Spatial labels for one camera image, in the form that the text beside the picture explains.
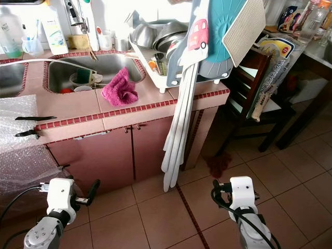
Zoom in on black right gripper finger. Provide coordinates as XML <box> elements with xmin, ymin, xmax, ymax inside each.
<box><xmin>211</xmin><ymin>179</ymin><xmax>225</xmax><ymax>208</ymax></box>

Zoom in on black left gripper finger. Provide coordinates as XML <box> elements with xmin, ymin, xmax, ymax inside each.
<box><xmin>87</xmin><ymin>179</ymin><xmax>101</xmax><ymax>206</ymax></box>

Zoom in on red mop head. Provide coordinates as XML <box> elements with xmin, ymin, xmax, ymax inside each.
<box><xmin>205</xmin><ymin>153</ymin><xmax>233</xmax><ymax>179</ymax></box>

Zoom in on pink cabinet door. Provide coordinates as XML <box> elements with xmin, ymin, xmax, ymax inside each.
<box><xmin>47</xmin><ymin>126</ymin><xmax>134</xmax><ymax>193</ymax></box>
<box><xmin>131</xmin><ymin>117</ymin><xmax>179</xmax><ymax>182</ymax></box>

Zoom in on long white slats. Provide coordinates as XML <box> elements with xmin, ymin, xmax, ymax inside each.
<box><xmin>161</xmin><ymin>62</ymin><xmax>200</xmax><ymax>193</ymax></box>

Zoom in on clear bubble wrap sheet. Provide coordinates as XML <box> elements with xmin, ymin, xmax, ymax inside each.
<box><xmin>0</xmin><ymin>109</ymin><xmax>65</xmax><ymax>200</ymax></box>

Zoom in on white mug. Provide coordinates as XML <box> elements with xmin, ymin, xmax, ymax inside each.
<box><xmin>74</xmin><ymin>85</ymin><xmax>95</xmax><ymax>94</ymax></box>

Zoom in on pink cloth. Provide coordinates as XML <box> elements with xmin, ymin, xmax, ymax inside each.
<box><xmin>101</xmin><ymin>66</ymin><xmax>139</xmax><ymax>107</ymax></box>

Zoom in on dark wooden chair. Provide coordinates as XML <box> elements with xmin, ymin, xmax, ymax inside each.
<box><xmin>218</xmin><ymin>48</ymin><xmax>299</xmax><ymax>154</ymax></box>

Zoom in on cup with green sponge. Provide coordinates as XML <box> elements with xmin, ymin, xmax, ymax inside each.
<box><xmin>70</xmin><ymin>69</ymin><xmax>103</xmax><ymax>87</ymax></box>

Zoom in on steel sink basin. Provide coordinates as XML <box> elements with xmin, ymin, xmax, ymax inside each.
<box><xmin>0</xmin><ymin>62</ymin><xmax>29</xmax><ymax>99</ymax></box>
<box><xmin>47</xmin><ymin>53</ymin><xmax>143</xmax><ymax>94</ymax></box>

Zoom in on printed plastic bag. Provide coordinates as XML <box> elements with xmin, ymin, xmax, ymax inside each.
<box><xmin>249</xmin><ymin>32</ymin><xmax>296</xmax><ymax>123</ymax></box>

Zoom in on white dish rack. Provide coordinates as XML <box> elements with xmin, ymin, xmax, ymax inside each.
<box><xmin>127</xmin><ymin>10</ymin><xmax>237</xmax><ymax>94</ymax></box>

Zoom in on steel cup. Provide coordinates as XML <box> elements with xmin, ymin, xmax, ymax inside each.
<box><xmin>114</xmin><ymin>35</ymin><xmax>131</xmax><ymax>52</ymax></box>

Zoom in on yellow sponge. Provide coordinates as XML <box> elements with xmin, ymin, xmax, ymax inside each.
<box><xmin>67</xmin><ymin>35</ymin><xmax>91</xmax><ymax>51</ymax></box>

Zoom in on white plastic cup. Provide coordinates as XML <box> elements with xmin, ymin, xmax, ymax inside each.
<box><xmin>96</xmin><ymin>29</ymin><xmax>115</xmax><ymax>51</ymax></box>

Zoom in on clear cup with toothbrushes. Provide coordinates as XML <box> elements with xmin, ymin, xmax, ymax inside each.
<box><xmin>22</xmin><ymin>21</ymin><xmax>44</xmax><ymax>58</ymax></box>

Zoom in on white board with pink car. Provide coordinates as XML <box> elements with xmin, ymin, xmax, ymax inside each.
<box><xmin>179</xmin><ymin>0</ymin><xmax>213</xmax><ymax>71</ymax></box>

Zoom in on white dish soap bottle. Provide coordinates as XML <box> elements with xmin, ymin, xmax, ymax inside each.
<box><xmin>41</xmin><ymin>8</ymin><xmax>69</xmax><ymax>57</ymax></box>

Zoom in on steel pot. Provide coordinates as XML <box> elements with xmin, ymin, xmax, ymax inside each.
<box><xmin>153</xmin><ymin>20</ymin><xmax>192</xmax><ymax>54</ymax></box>

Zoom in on small steel bowl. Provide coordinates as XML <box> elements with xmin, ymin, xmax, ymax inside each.
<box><xmin>131</xmin><ymin>23</ymin><xmax>159</xmax><ymax>48</ymax></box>

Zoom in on teal plastic board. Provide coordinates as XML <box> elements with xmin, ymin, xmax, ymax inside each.
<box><xmin>202</xmin><ymin>0</ymin><xmax>250</xmax><ymax>79</ymax></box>

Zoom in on beige ribbed board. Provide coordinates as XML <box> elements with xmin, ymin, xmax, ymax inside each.
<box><xmin>222</xmin><ymin>0</ymin><xmax>267</xmax><ymax>67</ymax></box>

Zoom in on chrome faucet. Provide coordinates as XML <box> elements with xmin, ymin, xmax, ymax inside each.
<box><xmin>65</xmin><ymin>0</ymin><xmax>99</xmax><ymax>52</ymax></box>

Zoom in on dark printed packet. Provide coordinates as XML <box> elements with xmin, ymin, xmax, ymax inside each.
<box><xmin>276</xmin><ymin>5</ymin><xmax>301</xmax><ymax>34</ymax></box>

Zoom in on clear plastic bottle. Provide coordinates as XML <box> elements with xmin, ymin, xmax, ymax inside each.
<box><xmin>296</xmin><ymin>0</ymin><xmax>330</xmax><ymax>45</ymax></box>

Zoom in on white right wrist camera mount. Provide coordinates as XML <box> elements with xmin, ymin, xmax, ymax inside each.
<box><xmin>229</xmin><ymin>176</ymin><xmax>259</xmax><ymax>211</ymax></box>

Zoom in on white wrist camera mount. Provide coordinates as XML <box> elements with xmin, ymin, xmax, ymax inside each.
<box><xmin>229</xmin><ymin>176</ymin><xmax>259</xmax><ymax>211</ymax></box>
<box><xmin>47</xmin><ymin>177</ymin><xmax>75</xmax><ymax>216</ymax></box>

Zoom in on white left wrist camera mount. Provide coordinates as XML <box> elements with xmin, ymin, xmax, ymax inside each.
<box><xmin>47</xmin><ymin>177</ymin><xmax>75</xmax><ymax>216</ymax></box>

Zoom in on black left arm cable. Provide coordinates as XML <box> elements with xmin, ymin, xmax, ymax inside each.
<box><xmin>0</xmin><ymin>185</ymin><xmax>50</xmax><ymax>249</ymax></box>

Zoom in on black strap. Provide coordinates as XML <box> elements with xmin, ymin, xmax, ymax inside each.
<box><xmin>15</xmin><ymin>129</ymin><xmax>39</xmax><ymax>139</ymax></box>
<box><xmin>15</xmin><ymin>116</ymin><xmax>58</xmax><ymax>122</ymax></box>

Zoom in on white hose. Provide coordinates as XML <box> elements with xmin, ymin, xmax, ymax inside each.
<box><xmin>0</xmin><ymin>58</ymin><xmax>138</xmax><ymax>74</ymax></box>

